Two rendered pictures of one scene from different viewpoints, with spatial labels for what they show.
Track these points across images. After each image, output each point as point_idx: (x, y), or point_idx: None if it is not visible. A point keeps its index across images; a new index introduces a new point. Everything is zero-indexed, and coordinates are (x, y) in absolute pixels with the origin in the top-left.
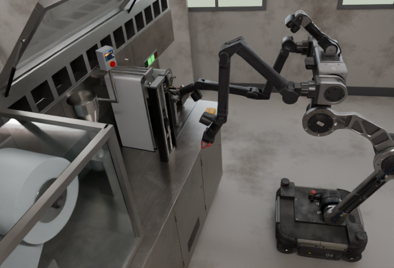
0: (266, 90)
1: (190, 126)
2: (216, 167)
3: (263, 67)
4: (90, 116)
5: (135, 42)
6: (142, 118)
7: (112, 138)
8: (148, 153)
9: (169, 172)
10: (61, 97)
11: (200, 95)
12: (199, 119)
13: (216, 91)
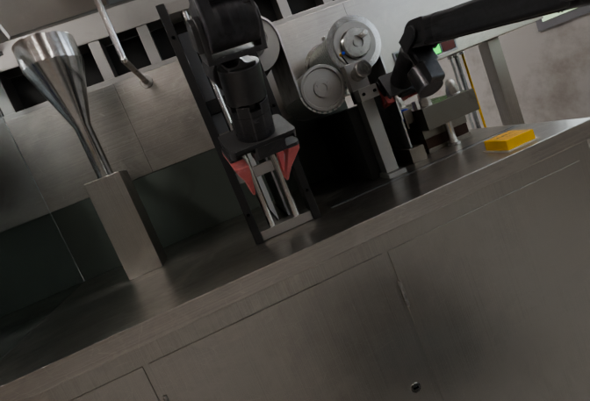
0: None
1: (412, 178)
2: (582, 368)
3: None
4: (32, 73)
5: (359, 6)
6: None
7: None
8: (267, 223)
9: (223, 265)
10: (119, 79)
11: (431, 69)
12: (454, 162)
13: (460, 34)
